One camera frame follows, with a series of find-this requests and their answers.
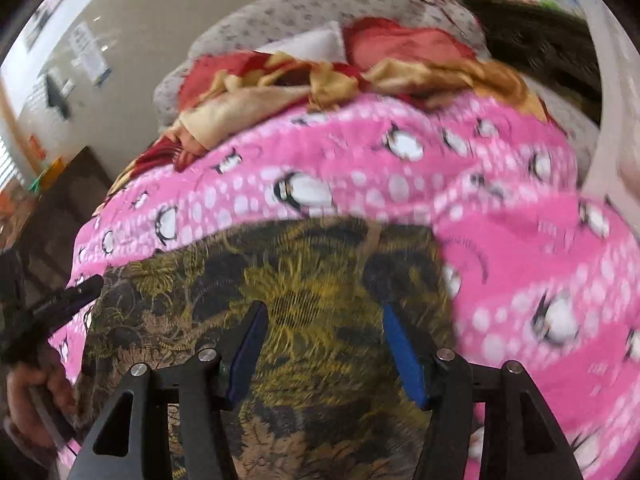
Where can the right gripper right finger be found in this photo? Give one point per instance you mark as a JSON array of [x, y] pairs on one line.
[[522, 438]]

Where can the brown floral batik garment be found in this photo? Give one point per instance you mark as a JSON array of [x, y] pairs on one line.
[[325, 401]]

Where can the dark wooden side table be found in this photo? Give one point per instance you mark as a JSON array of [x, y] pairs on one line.
[[43, 228]]

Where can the pink penguin blanket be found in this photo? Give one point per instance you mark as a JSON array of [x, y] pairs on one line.
[[534, 272]]

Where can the white ornate upholstered chair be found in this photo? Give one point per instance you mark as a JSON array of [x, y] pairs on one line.
[[614, 169]]

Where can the red gold satin sheet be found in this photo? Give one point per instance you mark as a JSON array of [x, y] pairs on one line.
[[409, 110]]

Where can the grey floral headboard cushion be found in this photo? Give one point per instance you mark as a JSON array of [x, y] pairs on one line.
[[264, 21]]

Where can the dark carved wooden cabinet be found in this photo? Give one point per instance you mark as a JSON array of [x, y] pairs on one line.
[[549, 45]]

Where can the white pillow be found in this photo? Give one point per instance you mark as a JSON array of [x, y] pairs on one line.
[[324, 44]]

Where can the dark hanging wall cloth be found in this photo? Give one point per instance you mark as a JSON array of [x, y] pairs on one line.
[[55, 99]]

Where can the wall paper notice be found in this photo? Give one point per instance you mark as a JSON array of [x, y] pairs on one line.
[[89, 54]]

